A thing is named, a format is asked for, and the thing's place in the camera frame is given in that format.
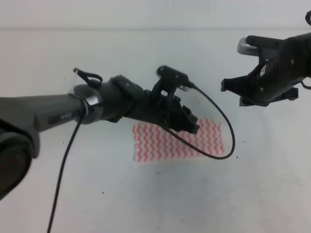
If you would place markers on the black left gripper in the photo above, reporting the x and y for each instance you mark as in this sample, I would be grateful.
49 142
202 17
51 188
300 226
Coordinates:
161 110

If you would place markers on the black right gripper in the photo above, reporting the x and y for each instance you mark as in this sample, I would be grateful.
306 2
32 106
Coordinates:
274 82

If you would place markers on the pink white striped towel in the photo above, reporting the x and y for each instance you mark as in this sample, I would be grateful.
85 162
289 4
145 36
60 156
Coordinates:
152 143

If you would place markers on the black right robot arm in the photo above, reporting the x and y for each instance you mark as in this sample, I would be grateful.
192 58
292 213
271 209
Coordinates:
300 44

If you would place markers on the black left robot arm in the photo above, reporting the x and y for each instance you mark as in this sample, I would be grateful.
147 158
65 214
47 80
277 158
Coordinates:
22 119

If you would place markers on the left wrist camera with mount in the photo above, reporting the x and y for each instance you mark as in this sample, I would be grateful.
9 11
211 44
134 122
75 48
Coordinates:
169 80

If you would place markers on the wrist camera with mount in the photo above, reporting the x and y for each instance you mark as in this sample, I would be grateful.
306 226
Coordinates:
262 47
169 80

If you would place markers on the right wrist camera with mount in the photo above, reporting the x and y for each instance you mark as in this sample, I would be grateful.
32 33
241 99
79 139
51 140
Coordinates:
262 47

